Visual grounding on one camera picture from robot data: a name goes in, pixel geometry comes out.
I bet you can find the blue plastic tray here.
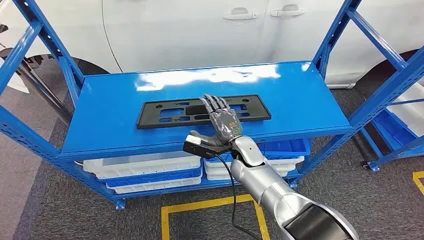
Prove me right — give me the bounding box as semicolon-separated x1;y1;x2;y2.
372;109;424;157
205;138;311;164
105;167;203;189

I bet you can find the blue metal shelf rack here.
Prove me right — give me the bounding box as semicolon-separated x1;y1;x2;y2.
0;0;424;211

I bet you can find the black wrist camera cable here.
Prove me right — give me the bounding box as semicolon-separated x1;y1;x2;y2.
214;153;263;240

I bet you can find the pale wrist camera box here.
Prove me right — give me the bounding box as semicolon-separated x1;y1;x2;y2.
182;134;223;160

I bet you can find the white plastic tray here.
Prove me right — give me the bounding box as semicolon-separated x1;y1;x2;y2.
205;165;299;181
203;155;305;173
84;155;202;180
385;82;424;137
109;177;203;195

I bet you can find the black metal bar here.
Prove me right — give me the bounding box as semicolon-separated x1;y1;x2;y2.
16;61;73;125

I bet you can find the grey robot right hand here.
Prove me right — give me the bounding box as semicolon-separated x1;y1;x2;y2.
188;93;244;148

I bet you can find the white car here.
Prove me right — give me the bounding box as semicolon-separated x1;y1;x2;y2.
0;0;424;90

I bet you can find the blue wheeled metal rack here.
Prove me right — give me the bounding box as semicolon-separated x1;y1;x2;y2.
359;82;424;172

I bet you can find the black plastic bracket part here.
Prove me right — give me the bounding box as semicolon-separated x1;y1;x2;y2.
136;94;272;130

